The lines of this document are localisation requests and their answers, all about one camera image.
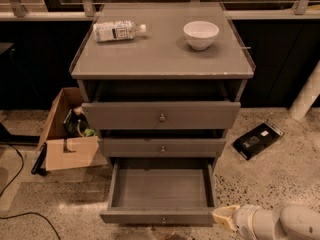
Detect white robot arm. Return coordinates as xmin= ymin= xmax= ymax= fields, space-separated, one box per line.
xmin=212 ymin=204 xmax=320 ymax=240

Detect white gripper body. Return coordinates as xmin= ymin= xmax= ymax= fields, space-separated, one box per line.
xmin=233 ymin=205 xmax=262 ymax=240

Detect green items in box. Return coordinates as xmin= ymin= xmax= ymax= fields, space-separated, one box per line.
xmin=63 ymin=106 xmax=96 ymax=137

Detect grey bottom drawer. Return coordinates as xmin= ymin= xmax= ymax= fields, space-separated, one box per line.
xmin=101 ymin=158 xmax=217 ymax=226

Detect grey top drawer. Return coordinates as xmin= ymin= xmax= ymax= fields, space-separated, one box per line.
xmin=82 ymin=101 xmax=240 ymax=130

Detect black cable on floor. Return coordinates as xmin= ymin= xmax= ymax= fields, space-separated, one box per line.
xmin=0 ymin=143 xmax=62 ymax=240

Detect white cylindrical post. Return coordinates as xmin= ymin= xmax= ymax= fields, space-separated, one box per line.
xmin=289 ymin=61 xmax=320 ymax=120

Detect brown cardboard box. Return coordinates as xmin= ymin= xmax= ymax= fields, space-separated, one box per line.
xmin=36 ymin=87 xmax=107 ymax=171

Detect grey drawer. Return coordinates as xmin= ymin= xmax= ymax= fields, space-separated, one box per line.
xmin=99 ymin=138 xmax=226 ymax=158
xmin=101 ymin=158 xmax=217 ymax=226
xmin=82 ymin=101 xmax=240 ymax=130

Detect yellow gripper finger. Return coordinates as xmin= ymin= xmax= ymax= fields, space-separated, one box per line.
xmin=212 ymin=205 xmax=240 ymax=232

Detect black flat device on floor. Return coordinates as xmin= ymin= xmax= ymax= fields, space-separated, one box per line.
xmin=232 ymin=120 xmax=284 ymax=160

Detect white ceramic bowl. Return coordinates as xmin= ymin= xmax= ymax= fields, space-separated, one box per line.
xmin=183 ymin=21 xmax=220 ymax=50

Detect grey wooden drawer cabinet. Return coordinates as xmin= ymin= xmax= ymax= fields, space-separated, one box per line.
xmin=69 ymin=2 xmax=257 ymax=167

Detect grey middle drawer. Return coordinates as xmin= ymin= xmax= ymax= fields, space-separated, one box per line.
xmin=99 ymin=138 xmax=226 ymax=158

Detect plastic water bottle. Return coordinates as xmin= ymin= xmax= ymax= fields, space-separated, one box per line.
xmin=93 ymin=20 xmax=147 ymax=42

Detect black tool beside box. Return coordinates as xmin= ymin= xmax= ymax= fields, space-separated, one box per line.
xmin=31 ymin=143 xmax=47 ymax=176

